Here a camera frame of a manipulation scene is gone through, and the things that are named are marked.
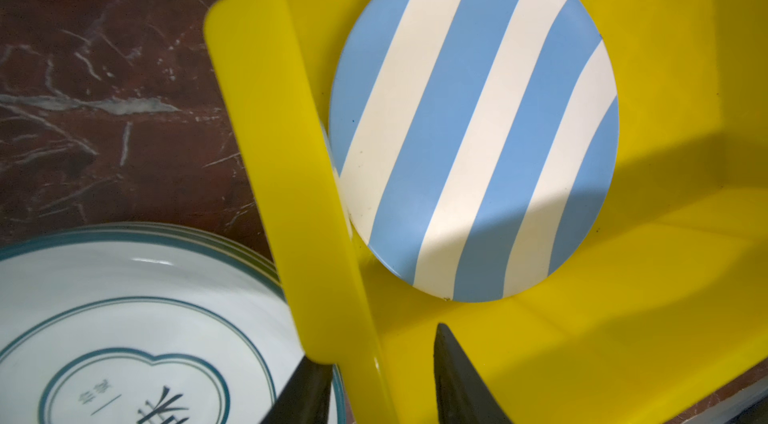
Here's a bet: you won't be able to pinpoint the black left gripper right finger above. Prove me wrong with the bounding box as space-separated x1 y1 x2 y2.
433 323 513 424

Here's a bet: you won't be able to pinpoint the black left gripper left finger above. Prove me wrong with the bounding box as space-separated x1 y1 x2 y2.
261 356 332 424

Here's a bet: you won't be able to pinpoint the yellow plastic bin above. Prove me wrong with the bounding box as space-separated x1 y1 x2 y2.
205 0 767 423

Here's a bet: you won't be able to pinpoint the blue striped plate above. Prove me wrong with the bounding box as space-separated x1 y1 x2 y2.
329 0 619 302

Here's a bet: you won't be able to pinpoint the white plate green rings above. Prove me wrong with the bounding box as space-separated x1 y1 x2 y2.
0 221 348 424

